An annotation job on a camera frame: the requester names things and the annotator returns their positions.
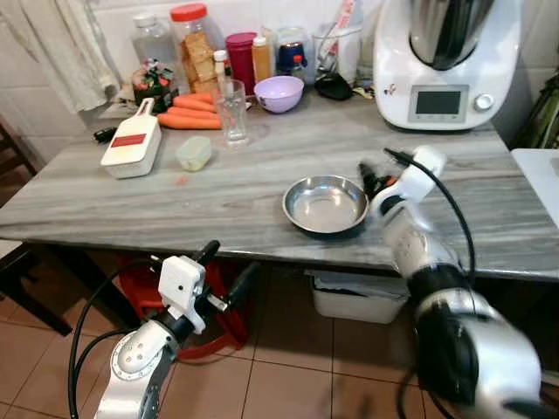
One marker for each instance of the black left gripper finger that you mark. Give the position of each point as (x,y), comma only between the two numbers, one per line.
(207,251)
(242,282)

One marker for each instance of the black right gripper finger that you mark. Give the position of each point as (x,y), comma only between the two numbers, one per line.
(364,168)

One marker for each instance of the steel bowl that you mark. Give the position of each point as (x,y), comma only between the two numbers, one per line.
(325,206)

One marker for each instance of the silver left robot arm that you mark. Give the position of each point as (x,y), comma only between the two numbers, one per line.
(131,371)

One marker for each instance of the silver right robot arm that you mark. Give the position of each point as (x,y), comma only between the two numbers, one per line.
(454,336)

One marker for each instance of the black ladle head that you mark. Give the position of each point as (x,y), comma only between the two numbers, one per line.
(334,86)

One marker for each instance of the purple plastic bowl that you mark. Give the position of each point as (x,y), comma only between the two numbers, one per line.
(279,94)

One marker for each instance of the white plastic bin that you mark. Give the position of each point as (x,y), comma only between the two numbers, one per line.
(358,298)

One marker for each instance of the white kitchen food processor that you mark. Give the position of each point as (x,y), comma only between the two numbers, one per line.
(445,83)

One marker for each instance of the clear utensil holder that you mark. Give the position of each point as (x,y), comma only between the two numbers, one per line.
(336,48)

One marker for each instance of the white grater with red label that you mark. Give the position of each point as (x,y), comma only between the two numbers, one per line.
(131,146)

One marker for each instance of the orange carrot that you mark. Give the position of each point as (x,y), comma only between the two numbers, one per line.
(188,122)
(190,112)
(196,101)

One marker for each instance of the glass jar with blue contents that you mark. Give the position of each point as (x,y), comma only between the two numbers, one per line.
(293,54)

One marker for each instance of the clear drinking glass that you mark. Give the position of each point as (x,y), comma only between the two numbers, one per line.
(233,113)

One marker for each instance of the orange spice bottle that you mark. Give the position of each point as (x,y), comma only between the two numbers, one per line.
(262,61)

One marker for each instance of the magenta canister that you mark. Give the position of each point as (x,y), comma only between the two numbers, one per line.
(241,63)

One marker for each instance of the white side table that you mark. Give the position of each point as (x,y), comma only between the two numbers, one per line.
(539,179)

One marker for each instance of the small bottle with white cap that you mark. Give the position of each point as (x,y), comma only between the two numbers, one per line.
(222,68)

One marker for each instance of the small potted flower decoration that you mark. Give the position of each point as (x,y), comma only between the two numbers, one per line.
(155,83)

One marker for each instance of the green bag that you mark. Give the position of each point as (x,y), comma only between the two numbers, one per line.
(543,113)

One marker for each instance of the clear jar with red lid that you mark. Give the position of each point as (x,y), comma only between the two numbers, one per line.
(196,52)

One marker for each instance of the clear jar with white lid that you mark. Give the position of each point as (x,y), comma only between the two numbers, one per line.
(153,39)

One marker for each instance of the pale hanging towel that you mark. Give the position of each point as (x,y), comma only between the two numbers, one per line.
(61,48)

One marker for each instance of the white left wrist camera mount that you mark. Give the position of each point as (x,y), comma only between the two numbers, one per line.
(182,284)

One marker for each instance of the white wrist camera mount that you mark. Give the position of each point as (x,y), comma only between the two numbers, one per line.
(421,175)
(182,284)

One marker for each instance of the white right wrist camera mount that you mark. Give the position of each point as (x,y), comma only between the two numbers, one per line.
(421,175)

